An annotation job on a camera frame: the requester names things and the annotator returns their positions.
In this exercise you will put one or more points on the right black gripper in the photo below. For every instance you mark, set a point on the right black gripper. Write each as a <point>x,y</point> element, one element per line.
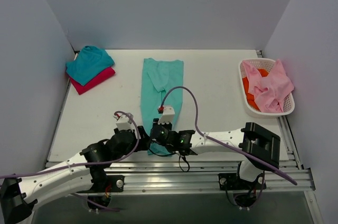
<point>154,134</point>

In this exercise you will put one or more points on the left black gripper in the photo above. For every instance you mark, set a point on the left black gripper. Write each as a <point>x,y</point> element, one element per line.
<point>142,139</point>

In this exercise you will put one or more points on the mint green t-shirt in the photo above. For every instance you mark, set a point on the mint green t-shirt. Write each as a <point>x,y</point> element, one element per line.
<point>158,77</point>

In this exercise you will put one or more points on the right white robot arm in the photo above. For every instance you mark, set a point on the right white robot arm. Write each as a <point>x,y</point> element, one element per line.
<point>261,146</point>

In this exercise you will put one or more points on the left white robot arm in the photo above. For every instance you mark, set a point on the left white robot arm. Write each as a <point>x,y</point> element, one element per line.
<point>22,194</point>

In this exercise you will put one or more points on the folded red t-shirt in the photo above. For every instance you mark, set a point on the folded red t-shirt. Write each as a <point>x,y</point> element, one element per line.
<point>98,79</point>

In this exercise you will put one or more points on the orange t-shirt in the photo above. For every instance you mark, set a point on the orange t-shirt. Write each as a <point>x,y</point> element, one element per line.
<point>249,97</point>

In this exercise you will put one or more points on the folded teal t-shirt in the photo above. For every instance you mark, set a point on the folded teal t-shirt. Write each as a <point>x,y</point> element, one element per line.
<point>90,62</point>

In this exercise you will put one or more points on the white plastic laundry basket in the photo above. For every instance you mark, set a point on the white plastic laundry basket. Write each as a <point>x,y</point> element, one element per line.
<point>254,113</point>

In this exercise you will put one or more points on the pink t-shirt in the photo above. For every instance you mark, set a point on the pink t-shirt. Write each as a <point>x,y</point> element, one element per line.
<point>270,92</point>

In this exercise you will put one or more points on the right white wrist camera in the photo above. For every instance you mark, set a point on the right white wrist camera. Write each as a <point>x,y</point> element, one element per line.
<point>167,114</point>

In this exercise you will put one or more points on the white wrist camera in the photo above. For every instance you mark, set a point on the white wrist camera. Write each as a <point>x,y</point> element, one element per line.
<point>124,122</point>
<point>167,114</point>

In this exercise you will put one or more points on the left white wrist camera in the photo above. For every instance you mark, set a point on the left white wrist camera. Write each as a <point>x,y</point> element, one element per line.
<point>124,122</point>

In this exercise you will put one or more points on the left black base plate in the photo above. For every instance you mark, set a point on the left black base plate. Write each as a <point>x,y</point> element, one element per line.
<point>108,184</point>

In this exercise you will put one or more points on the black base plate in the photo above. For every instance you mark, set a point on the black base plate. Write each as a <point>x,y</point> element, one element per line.
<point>231,182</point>
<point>108,184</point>

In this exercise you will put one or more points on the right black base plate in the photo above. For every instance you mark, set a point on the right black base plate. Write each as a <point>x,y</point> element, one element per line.
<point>231,182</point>

